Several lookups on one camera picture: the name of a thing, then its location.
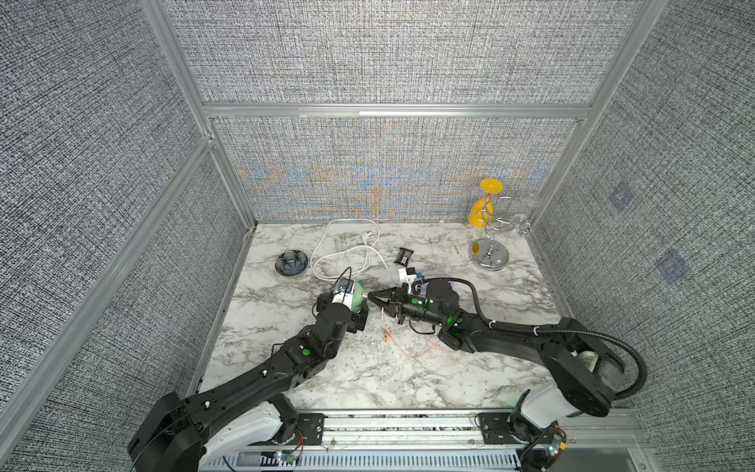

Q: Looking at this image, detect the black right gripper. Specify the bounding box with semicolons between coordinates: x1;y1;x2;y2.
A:
368;286;448;332

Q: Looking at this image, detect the purple power strip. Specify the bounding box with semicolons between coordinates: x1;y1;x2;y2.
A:
422;275;453;284

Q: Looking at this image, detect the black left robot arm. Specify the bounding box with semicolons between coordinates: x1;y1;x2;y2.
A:
127;293;369;471

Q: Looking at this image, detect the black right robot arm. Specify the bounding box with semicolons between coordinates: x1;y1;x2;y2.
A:
368;277;648;417

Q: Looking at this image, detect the small black packet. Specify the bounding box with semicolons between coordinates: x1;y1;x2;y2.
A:
394;247;414;267

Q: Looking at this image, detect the black patterned ceramic bowl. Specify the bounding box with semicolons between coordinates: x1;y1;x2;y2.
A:
274;250;309;277

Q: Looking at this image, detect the chrome glass holder stand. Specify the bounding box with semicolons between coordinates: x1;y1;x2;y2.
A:
468;196;514;271

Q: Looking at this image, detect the yellow plastic wine glass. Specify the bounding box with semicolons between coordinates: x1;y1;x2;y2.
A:
467;178;505;228

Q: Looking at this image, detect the clear wine glass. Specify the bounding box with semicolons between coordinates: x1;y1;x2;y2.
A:
506;192;543;238

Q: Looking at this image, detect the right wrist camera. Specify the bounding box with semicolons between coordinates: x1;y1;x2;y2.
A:
398;267;423;295

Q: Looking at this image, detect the white power cable with plug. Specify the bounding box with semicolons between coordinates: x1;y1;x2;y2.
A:
309;217;397;284

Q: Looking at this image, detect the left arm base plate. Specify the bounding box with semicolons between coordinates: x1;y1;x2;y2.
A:
246;413;326;448

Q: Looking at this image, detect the aluminium front rail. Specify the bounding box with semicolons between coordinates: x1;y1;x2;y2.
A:
198;409;662;471

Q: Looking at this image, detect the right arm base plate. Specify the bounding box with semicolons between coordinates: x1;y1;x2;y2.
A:
475;412;530;446

